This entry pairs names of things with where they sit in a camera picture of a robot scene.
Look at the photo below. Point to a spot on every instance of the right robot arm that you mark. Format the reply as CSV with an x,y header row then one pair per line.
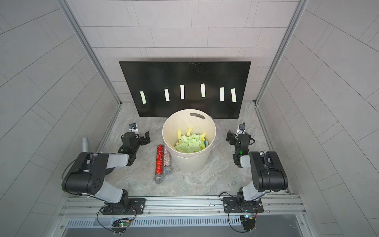
x,y
267,172

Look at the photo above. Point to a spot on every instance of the silver glitter tube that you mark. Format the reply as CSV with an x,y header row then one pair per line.
x,y
167,169

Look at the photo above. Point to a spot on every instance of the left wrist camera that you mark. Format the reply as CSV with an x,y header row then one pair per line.
x,y
133,128

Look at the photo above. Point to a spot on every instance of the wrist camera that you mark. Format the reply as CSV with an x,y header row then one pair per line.
x,y
133,128
241,129

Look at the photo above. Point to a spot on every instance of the left aluminium frame post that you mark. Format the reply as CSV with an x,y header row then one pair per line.
x,y
88,49

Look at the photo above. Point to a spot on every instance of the left circuit board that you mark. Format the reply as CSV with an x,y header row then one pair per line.
x,y
122,223

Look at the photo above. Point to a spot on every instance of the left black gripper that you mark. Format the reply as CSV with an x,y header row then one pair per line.
x,y
142,139

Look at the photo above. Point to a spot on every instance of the black flat monitor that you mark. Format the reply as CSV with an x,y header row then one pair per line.
x,y
152,77

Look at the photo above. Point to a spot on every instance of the red glitter tube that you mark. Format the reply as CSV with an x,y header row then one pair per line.
x,y
159,165

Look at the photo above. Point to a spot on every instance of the green sticky note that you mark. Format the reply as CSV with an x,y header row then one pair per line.
x,y
222,94
167,97
233,94
182,92
203,91
143,98

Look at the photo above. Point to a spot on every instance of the right aluminium frame post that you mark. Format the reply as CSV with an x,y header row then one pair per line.
x,y
286,38

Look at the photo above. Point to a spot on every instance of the circuit board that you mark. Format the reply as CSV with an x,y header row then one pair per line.
x,y
248,223
122,223

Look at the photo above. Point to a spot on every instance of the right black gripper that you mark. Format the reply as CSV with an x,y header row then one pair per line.
x,y
233,138

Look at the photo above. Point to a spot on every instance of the right circuit board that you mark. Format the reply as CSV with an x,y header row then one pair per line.
x,y
248,223

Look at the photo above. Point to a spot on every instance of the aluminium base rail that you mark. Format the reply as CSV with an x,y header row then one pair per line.
x,y
183,211

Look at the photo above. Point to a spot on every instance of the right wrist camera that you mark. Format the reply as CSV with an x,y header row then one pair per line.
x,y
241,129

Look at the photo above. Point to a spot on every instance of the cream waste bin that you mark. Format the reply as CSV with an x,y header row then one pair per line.
x,y
199,122

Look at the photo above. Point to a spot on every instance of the aluminium frame post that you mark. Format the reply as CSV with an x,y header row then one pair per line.
x,y
88,49
286,38

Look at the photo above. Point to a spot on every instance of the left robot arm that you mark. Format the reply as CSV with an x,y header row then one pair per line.
x,y
86,176

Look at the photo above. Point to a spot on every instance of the discarded sticky notes pile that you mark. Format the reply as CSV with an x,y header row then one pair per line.
x,y
191,142

